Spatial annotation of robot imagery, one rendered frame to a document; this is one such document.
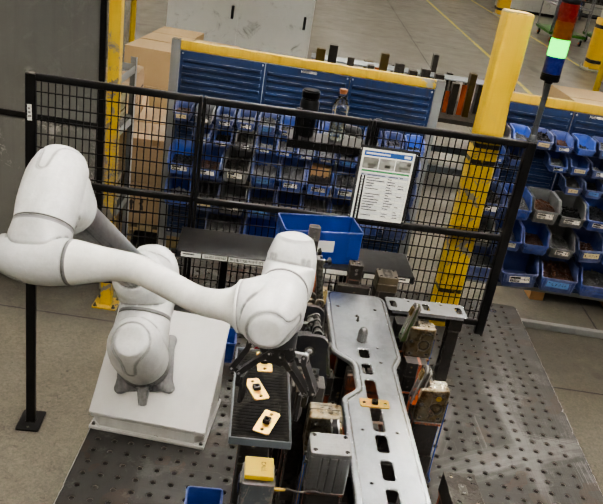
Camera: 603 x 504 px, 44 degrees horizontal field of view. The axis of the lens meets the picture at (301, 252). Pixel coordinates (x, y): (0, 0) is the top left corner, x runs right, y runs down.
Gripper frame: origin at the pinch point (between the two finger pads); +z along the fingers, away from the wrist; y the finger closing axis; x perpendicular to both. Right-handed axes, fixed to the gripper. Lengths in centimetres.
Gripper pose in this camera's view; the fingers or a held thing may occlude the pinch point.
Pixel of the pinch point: (269, 404)
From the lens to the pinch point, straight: 171.1
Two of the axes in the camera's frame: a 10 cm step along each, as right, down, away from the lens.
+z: -1.4, 9.0, 4.1
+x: 3.1, -3.5, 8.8
